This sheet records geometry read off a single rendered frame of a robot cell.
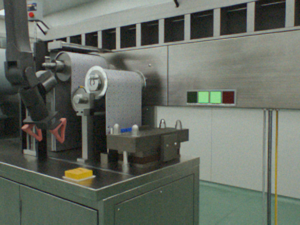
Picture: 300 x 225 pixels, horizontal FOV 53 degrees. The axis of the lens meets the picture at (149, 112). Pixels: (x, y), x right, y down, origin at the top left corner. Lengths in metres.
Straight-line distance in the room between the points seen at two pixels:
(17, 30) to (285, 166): 3.28
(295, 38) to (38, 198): 1.18
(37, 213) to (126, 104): 0.59
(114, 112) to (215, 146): 2.79
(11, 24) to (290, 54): 0.97
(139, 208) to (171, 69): 0.69
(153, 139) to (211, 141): 2.81
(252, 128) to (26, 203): 2.92
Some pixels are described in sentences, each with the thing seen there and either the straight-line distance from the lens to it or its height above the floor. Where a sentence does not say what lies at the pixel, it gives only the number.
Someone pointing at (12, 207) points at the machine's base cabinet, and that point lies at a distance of 1.54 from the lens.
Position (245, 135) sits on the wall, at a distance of 3.86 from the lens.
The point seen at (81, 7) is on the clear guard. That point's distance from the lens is 1.98.
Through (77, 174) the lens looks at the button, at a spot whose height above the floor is 0.92.
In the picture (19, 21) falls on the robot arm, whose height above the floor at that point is 1.41.
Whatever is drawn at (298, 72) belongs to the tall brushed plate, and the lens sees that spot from 1.28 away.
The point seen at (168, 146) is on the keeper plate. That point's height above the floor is 0.97.
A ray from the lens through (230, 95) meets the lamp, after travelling 1.36.
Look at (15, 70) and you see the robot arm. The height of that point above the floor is 1.27.
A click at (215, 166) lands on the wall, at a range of 4.09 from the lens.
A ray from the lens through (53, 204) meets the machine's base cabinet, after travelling 1.26.
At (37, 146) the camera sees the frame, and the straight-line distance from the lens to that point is 1.55.
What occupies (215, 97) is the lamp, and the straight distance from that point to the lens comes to 1.38.
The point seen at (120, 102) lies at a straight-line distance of 1.40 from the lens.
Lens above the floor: 1.20
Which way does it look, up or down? 3 degrees down
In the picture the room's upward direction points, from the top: straight up
